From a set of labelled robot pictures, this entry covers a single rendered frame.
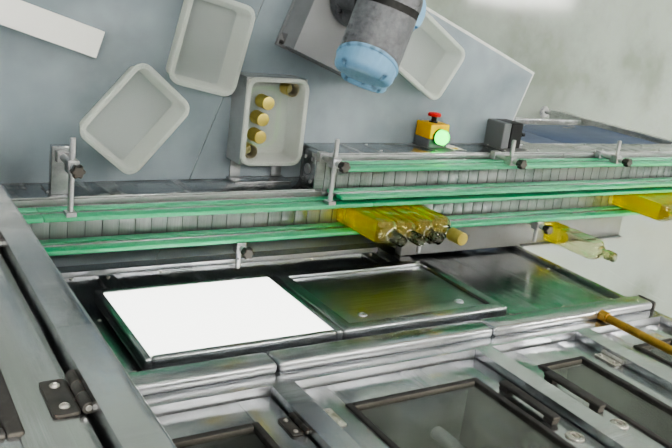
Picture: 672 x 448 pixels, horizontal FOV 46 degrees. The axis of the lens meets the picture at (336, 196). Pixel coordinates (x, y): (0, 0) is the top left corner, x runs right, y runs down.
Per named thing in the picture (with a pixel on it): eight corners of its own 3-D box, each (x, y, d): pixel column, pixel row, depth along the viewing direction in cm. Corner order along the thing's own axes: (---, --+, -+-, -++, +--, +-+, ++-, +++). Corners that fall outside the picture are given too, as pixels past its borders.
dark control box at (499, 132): (482, 142, 251) (500, 149, 244) (486, 117, 249) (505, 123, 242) (501, 142, 255) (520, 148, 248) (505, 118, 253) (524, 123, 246)
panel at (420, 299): (93, 302, 173) (143, 374, 146) (93, 289, 172) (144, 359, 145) (421, 268, 221) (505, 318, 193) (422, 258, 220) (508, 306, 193)
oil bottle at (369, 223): (335, 220, 213) (380, 246, 196) (337, 200, 212) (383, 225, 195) (352, 219, 216) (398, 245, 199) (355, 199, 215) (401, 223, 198)
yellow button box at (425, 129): (412, 142, 236) (427, 148, 230) (416, 117, 234) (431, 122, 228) (431, 142, 240) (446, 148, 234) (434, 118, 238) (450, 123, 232)
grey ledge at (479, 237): (381, 245, 237) (403, 258, 228) (385, 217, 234) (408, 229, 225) (597, 228, 287) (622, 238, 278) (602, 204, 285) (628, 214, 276)
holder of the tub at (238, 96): (224, 177, 207) (236, 185, 201) (233, 71, 200) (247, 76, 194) (282, 176, 216) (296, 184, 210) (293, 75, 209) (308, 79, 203)
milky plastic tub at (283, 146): (226, 158, 205) (240, 166, 198) (233, 71, 200) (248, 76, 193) (285, 157, 215) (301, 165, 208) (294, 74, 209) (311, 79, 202)
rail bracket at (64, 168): (40, 193, 180) (64, 224, 162) (42, 120, 176) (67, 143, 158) (62, 193, 183) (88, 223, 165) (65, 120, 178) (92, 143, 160)
